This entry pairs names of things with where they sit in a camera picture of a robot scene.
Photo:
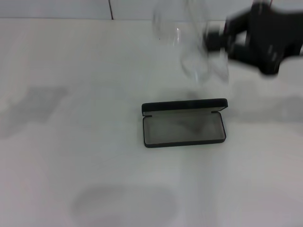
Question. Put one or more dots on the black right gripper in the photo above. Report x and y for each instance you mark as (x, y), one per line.
(274, 35)

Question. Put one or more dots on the clear transparent glasses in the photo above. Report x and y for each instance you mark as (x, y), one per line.
(196, 71)

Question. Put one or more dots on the black glasses case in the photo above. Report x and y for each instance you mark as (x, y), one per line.
(184, 104)

